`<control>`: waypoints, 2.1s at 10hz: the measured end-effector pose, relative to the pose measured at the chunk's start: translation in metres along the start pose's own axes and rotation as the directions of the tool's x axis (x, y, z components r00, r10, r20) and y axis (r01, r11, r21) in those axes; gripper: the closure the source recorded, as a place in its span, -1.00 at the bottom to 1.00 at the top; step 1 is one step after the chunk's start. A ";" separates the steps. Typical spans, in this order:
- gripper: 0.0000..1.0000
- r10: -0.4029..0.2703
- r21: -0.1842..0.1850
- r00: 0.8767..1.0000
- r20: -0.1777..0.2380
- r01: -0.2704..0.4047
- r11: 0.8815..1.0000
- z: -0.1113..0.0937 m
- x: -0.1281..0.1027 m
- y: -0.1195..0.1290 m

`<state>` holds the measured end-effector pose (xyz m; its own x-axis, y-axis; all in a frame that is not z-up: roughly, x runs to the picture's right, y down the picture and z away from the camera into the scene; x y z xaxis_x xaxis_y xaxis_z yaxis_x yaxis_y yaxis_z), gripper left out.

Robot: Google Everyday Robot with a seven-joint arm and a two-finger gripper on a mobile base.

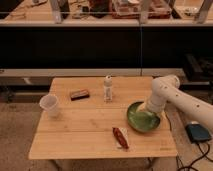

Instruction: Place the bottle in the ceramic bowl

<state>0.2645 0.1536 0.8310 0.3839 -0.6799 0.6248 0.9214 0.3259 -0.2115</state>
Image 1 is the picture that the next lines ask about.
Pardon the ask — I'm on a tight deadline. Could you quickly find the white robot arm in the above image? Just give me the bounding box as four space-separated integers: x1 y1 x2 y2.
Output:
140 75 213 133

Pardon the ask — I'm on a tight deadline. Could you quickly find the green ceramic bowl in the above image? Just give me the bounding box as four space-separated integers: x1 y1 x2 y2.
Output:
127 101 161 133

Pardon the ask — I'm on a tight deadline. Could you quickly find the wooden table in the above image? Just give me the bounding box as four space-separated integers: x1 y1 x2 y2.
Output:
28 76 179 171

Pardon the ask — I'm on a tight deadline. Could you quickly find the brown black rectangular block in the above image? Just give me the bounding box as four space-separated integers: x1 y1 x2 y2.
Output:
70 90 90 101

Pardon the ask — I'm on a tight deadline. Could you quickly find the white plastic cup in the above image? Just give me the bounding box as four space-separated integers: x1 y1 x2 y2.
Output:
39 94 60 117

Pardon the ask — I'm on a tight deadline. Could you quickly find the long workbench shelf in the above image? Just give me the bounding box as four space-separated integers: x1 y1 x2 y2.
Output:
0 0 213 27

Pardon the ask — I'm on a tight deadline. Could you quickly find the black cable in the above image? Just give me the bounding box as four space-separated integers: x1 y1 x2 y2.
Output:
175 141 213 171

